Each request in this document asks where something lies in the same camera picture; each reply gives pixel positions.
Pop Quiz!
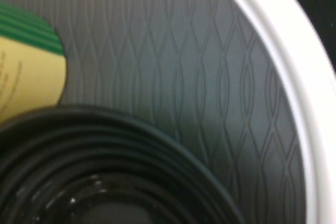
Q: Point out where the black ribbed bowl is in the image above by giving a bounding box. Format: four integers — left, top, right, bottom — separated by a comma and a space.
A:
0, 106, 244, 224

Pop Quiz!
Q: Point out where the white two-tier lazy Susan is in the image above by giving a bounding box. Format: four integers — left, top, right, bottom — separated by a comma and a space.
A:
5, 0, 336, 224

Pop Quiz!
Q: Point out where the green yellow cylindrical canister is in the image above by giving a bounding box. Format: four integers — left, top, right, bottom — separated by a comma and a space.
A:
0, 0, 65, 122

